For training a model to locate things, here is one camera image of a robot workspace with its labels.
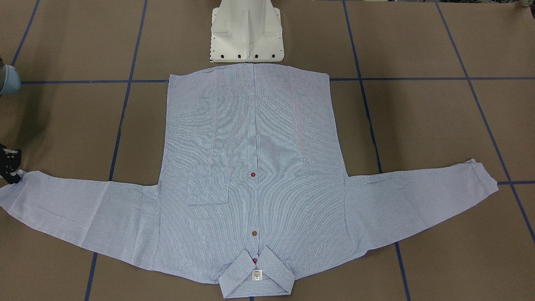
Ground white camera pole base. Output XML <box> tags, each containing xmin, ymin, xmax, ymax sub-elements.
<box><xmin>209</xmin><ymin>0</ymin><xmax>285</xmax><ymax>63</ymax></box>

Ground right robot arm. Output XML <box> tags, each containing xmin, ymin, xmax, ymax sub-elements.
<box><xmin>0</xmin><ymin>61</ymin><xmax>22</xmax><ymax>184</ymax></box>

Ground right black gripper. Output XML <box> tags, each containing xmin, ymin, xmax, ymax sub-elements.
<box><xmin>0</xmin><ymin>144</ymin><xmax>22</xmax><ymax>184</ymax></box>

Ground light blue striped shirt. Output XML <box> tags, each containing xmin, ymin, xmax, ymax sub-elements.
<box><xmin>1</xmin><ymin>64</ymin><xmax>498</xmax><ymax>298</ymax></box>

